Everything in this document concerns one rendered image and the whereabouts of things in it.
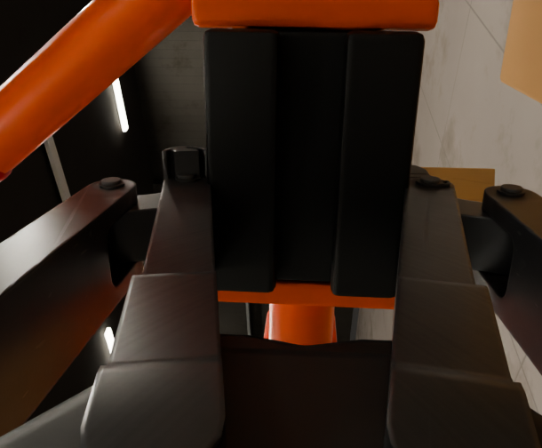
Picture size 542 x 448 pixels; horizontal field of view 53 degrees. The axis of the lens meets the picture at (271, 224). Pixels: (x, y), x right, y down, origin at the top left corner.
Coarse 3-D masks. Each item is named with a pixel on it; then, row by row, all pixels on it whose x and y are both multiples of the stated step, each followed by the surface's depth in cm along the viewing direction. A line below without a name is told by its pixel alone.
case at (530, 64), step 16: (528, 0) 32; (512, 16) 35; (528, 16) 32; (512, 32) 35; (528, 32) 32; (512, 48) 35; (528, 48) 32; (512, 64) 35; (528, 64) 32; (512, 80) 35; (528, 80) 32; (528, 96) 32
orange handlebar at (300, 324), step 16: (272, 304) 18; (272, 320) 18; (288, 320) 17; (304, 320) 17; (320, 320) 17; (272, 336) 18; (288, 336) 17; (304, 336) 17; (320, 336) 17; (336, 336) 22
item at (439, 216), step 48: (432, 192) 13; (432, 240) 10; (432, 288) 7; (480, 288) 7; (432, 336) 6; (480, 336) 6; (432, 384) 5; (480, 384) 5; (432, 432) 4; (480, 432) 4; (528, 432) 4
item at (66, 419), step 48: (240, 336) 7; (240, 384) 6; (288, 384) 6; (336, 384) 6; (384, 384) 6; (48, 432) 6; (240, 432) 6; (288, 432) 6; (336, 432) 6; (384, 432) 6
